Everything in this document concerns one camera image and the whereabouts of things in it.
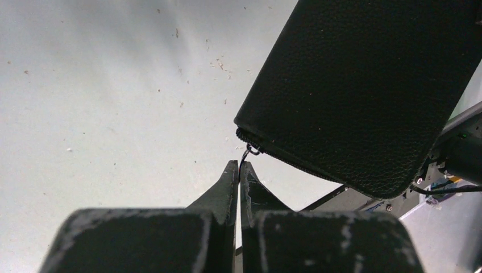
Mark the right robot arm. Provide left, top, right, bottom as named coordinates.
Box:
left=406, top=102, right=481, bottom=197

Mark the black zippered tool case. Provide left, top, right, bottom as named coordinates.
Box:
left=234, top=1, right=481, bottom=200

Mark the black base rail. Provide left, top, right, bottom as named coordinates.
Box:
left=303, top=186, right=420, bottom=218

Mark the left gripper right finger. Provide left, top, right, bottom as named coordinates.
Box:
left=240, top=162, right=424, bottom=272

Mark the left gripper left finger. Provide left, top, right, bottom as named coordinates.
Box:
left=40, top=160, right=239, bottom=272

